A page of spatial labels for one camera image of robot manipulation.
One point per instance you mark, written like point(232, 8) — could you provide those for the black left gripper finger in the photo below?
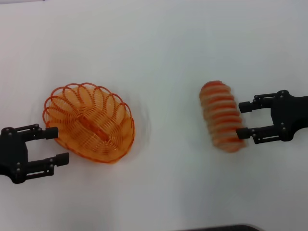
point(45, 163)
point(36, 132)

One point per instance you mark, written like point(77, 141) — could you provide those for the long striped bread loaf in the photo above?
point(222, 115)

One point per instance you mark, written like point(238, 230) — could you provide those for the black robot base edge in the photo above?
point(223, 227)

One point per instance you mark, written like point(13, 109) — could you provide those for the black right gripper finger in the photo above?
point(262, 134)
point(260, 102)

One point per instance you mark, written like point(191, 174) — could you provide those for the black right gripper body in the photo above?
point(291, 115)

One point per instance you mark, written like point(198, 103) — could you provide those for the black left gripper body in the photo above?
point(13, 154)

